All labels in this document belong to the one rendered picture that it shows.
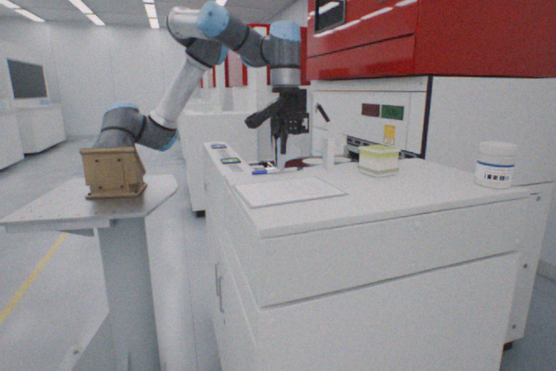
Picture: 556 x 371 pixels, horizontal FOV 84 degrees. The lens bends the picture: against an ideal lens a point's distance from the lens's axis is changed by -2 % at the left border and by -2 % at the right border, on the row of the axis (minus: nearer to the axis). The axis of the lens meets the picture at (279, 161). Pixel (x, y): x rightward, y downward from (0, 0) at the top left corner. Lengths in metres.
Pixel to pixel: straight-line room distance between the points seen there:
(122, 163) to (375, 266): 0.86
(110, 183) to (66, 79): 8.08
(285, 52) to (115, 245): 0.87
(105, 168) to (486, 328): 1.17
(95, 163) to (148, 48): 7.86
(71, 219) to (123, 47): 8.07
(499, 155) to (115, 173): 1.09
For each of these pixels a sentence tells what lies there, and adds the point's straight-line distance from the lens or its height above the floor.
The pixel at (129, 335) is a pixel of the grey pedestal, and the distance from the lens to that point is 1.44.
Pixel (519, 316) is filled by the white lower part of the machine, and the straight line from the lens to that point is 1.86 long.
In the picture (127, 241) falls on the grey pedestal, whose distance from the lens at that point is 1.24.
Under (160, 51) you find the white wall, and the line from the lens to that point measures 8.95.
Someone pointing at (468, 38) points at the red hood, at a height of 1.33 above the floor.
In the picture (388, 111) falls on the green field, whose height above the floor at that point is 1.10.
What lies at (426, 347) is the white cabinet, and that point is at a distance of 0.85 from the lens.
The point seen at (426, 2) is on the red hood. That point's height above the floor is 1.42.
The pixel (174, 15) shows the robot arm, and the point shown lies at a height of 1.40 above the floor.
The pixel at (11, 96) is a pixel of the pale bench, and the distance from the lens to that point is 7.14.
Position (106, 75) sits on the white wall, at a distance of 9.03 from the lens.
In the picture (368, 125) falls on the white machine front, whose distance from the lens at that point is 1.30.
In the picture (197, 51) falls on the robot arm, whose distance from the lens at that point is 1.20.
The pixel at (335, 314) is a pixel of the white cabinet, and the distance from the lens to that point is 0.65.
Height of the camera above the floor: 1.18
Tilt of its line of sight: 13 degrees down
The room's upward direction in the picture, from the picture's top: straight up
